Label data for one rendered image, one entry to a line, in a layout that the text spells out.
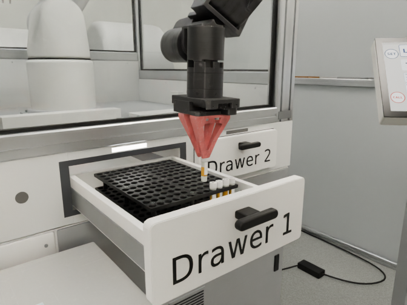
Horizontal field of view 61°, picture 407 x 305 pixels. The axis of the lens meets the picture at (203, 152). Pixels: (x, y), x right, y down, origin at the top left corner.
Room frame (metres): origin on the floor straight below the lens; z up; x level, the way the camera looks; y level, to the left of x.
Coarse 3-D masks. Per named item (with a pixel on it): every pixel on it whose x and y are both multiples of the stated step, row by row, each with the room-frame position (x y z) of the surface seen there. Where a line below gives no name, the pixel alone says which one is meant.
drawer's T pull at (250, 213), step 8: (248, 208) 0.45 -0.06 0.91; (272, 208) 0.44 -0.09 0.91; (240, 216) 0.43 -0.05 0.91; (248, 216) 0.42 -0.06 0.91; (256, 216) 0.42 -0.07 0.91; (264, 216) 0.42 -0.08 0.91; (272, 216) 0.43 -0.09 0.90; (240, 224) 0.40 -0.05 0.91; (248, 224) 0.41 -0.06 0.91; (256, 224) 0.41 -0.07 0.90
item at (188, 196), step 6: (222, 186) 0.57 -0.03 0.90; (228, 186) 0.57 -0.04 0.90; (234, 186) 0.57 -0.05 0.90; (198, 192) 0.54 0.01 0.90; (204, 192) 0.54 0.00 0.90; (210, 192) 0.54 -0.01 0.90; (216, 192) 0.55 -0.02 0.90; (168, 198) 0.51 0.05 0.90; (174, 198) 0.51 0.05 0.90; (180, 198) 0.51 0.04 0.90; (186, 198) 0.51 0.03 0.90; (192, 198) 0.52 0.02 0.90; (198, 198) 0.52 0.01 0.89; (150, 204) 0.49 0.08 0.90; (156, 204) 0.49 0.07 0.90; (162, 204) 0.50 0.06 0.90; (168, 204) 0.49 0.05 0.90; (174, 204) 0.50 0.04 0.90; (150, 210) 0.47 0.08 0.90; (156, 210) 0.48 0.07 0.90
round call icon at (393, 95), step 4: (392, 92) 1.06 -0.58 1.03; (396, 92) 1.06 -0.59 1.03; (400, 92) 1.06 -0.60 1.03; (404, 92) 1.05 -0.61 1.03; (392, 96) 1.05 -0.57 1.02; (396, 96) 1.05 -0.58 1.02; (400, 96) 1.05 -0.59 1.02; (404, 96) 1.05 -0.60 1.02; (392, 100) 1.04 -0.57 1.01; (396, 100) 1.04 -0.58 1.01; (400, 100) 1.04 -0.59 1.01; (404, 100) 1.04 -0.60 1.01
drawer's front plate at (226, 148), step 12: (252, 132) 0.94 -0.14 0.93; (264, 132) 0.95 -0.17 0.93; (276, 132) 0.98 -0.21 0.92; (216, 144) 0.84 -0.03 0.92; (228, 144) 0.87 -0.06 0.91; (264, 144) 0.95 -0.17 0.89; (276, 144) 0.98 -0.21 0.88; (216, 156) 0.84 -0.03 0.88; (228, 156) 0.87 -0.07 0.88; (240, 156) 0.89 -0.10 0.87; (252, 156) 0.92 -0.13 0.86; (264, 156) 0.95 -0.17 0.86; (228, 168) 0.87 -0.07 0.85; (240, 168) 0.89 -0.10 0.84; (252, 168) 0.92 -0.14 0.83; (264, 168) 0.95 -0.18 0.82
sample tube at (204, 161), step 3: (201, 159) 0.55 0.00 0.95; (204, 159) 0.55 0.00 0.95; (207, 159) 0.55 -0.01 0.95; (201, 162) 0.55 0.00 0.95; (204, 162) 0.55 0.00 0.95; (207, 162) 0.55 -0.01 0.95; (201, 165) 0.55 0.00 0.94; (204, 165) 0.55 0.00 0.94; (207, 165) 0.55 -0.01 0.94; (201, 168) 0.55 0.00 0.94; (204, 168) 0.55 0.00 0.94; (207, 168) 0.55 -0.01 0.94; (201, 171) 0.55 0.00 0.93; (204, 171) 0.55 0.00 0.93; (207, 171) 0.55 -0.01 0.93; (201, 174) 0.55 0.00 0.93; (204, 174) 0.55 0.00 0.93; (201, 177) 0.55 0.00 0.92; (204, 177) 0.55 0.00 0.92; (201, 180) 0.55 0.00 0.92; (204, 180) 0.55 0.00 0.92
